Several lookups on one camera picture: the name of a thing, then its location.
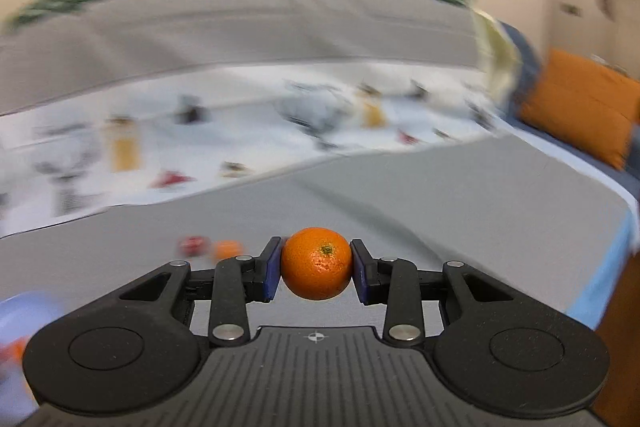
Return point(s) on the pale yellow cloth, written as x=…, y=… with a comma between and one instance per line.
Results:
x=497, y=52

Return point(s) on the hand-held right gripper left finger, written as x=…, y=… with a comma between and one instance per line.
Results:
x=272, y=267

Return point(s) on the plastic-wrapped orange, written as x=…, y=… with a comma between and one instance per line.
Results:
x=227, y=249

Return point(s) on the grey bed sheet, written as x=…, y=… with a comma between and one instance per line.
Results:
x=450, y=197

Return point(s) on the orange pillow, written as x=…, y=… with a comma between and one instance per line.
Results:
x=580, y=107

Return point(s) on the blue cloth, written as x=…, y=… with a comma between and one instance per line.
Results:
x=527, y=57

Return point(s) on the red plastic-wrapped hawthorn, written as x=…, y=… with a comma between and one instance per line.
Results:
x=192, y=245

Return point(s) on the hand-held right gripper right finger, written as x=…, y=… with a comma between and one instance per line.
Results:
x=361, y=274

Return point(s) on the blue plastic plate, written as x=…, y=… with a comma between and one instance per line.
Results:
x=30, y=312

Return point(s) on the light blue sheet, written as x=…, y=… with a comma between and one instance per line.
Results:
x=610, y=267

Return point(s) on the grey deer-print blanket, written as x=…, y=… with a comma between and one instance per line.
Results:
x=250, y=37

